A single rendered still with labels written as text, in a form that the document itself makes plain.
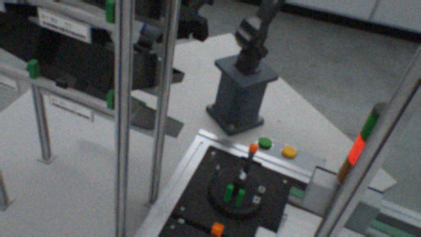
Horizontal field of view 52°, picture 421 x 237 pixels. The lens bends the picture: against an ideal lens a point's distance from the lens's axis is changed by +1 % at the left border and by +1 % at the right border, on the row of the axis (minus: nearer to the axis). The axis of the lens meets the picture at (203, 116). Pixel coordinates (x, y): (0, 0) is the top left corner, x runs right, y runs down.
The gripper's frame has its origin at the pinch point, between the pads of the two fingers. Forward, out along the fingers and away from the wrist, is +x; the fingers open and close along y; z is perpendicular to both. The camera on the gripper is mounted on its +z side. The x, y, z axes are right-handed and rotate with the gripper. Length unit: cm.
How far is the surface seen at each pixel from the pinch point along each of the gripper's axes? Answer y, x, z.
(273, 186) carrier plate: 33.5, 2.7, -34.3
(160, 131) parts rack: 11.3, 15.7, -12.1
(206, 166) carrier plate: 17.1, 9.1, -31.4
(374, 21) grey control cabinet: -19, -264, -200
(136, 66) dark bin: 10.4, 16.1, 8.2
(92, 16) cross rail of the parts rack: 12.7, 22.6, 25.3
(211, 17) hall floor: -129, -174, -179
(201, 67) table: -20, -34, -54
